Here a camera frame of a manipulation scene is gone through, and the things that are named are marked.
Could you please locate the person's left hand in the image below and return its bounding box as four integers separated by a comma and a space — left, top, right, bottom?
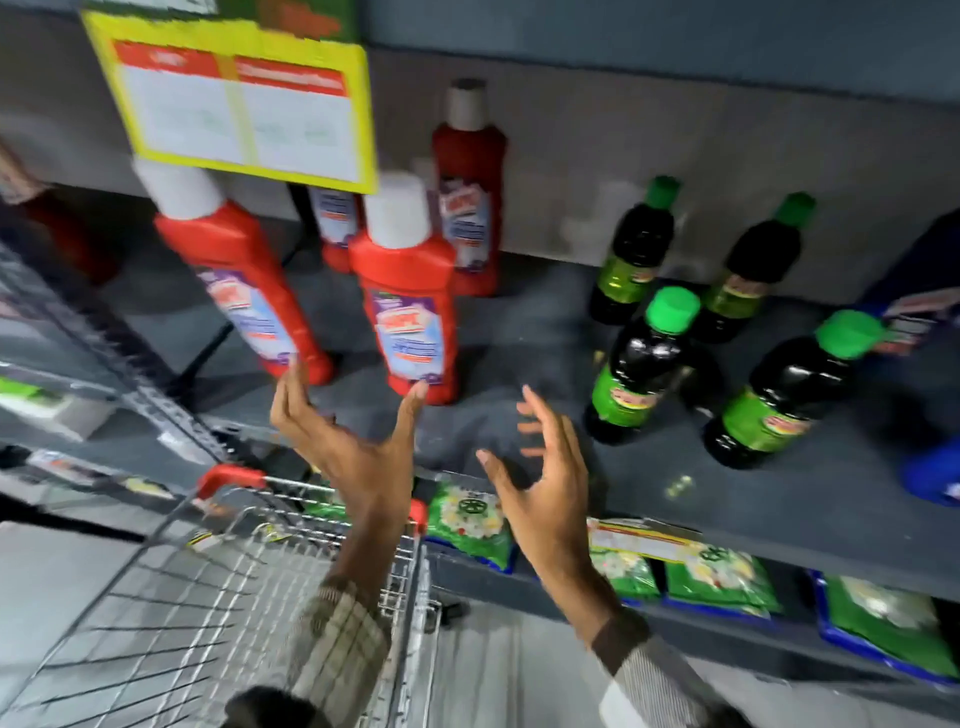
269, 357, 429, 528

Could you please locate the person's right hand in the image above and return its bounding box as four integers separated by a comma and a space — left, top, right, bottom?
475, 385, 603, 580

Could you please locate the person's left forearm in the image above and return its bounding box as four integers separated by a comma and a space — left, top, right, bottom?
223, 517, 421, 728

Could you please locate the person's right forearm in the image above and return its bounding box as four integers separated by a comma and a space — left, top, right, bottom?
536, 570, 755, 728

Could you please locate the green flower print packet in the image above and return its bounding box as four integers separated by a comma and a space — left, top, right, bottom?
663, 541, 783, 621
588, 547, 663, 606
810, 571, 960, 685
424, 482, 517, 574

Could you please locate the red cleaner bottle white cap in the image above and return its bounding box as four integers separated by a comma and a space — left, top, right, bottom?
307, 186, 363, 275
133, 156, 336, 387
432, 78, 509, 298
348, 171, 460, 407
0, 141, 123, 288

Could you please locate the grey metal shelf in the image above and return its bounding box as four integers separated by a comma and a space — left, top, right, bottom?
0, 45, 960, 702

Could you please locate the dark bottle green cap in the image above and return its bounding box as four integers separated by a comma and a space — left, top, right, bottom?
583, 285, 702, 447
702, 309, 885, 471
588, 175, 683, 327
690, 192, 818, 345

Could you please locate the perforated metal shelf upright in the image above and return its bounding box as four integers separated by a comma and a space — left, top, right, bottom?
0, 238, 230, 462

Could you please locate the yellow framed shelf sign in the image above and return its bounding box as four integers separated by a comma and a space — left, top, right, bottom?
81, 10, 378, 195

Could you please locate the white and green box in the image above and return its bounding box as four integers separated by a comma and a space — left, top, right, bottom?
0, 375, 117, 444

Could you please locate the green carton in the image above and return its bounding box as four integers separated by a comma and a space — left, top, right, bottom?
216, 0, 363, 44

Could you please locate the bright blue bottle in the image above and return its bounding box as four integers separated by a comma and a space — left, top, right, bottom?
900, 438, 960, 508

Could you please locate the dark blue bottle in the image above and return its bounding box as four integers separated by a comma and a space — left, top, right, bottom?
857, 209, 960, 358

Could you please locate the wire shopping cart red handle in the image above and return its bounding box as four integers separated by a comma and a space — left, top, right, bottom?
0, 463, 445, 728

